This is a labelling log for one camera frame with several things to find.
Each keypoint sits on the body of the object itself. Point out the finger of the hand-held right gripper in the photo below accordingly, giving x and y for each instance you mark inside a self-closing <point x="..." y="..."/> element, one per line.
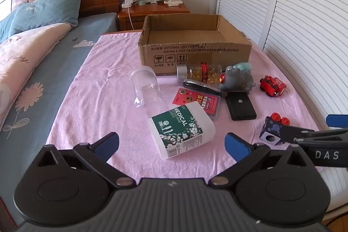
<point x="301" y="134"/>
<point x="338" y="120"/>

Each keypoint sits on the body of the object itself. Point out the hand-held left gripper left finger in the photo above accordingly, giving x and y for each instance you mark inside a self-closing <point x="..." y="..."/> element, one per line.
<point x="107" y="145"/>

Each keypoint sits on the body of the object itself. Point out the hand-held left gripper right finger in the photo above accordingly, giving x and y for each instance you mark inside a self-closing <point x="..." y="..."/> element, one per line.
<point x="236" y="146"/>

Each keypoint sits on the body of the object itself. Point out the blue cube toy train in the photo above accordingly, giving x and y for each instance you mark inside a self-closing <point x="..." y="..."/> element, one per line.
<point x="270" y="128"/>

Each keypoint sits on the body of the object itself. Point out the red toy train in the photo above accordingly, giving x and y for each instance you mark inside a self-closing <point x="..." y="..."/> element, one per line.
<point x="273" y="86"/>

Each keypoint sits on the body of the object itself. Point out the red pen refill box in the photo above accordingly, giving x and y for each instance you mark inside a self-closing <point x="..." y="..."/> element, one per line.
<point x="199" y="101"/>

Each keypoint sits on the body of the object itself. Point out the white cotton swab box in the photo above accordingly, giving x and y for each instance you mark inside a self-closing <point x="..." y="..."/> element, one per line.
<point x="179" y="128"/>

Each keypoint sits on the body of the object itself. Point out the grey elephant toy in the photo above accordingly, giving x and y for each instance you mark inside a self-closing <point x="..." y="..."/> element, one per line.
<point x="236" y="81"/>

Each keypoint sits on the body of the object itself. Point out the clear plastic cup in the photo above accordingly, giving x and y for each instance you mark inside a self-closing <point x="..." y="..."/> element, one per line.
<point x="145" y="85"/>

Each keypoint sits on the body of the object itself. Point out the brown cardboard box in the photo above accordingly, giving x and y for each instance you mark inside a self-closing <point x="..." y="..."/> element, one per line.
<point x="195" y="54"/>

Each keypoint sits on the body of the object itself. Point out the black rectangular case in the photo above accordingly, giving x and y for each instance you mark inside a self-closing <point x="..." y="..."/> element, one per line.
<point x="240" y="107"/>

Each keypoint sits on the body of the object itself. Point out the black glossy pen case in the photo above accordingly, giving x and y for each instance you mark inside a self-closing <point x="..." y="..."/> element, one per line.
<point x="201" y="87"/>

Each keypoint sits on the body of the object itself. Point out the glass bottle with gold contents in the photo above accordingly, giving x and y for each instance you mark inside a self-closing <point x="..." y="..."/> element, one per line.
<point x="201" y="73"/>

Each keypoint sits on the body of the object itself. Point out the blue floral bed sheet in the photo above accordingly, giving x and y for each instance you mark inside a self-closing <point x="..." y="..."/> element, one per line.
<point x="46" y="77"/>

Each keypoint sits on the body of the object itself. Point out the pink quilt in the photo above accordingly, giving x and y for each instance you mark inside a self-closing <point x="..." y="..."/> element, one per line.
<point x="21" y="58"/>

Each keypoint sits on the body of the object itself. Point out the wooden nightstand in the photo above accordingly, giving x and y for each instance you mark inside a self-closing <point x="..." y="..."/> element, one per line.
<point x="160" y="11"/>

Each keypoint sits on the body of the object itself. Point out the white power strip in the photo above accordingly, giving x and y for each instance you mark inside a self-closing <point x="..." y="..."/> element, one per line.
<point x="127" y="1"/>

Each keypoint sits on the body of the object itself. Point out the blue pillow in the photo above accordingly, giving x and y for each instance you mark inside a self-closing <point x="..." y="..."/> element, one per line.
<point x="8" y="22"/>
<point x="51" y="7"/>

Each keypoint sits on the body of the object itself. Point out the white remote control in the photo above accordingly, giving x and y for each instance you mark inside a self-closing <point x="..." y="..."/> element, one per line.
<point x="174" y="4"/>

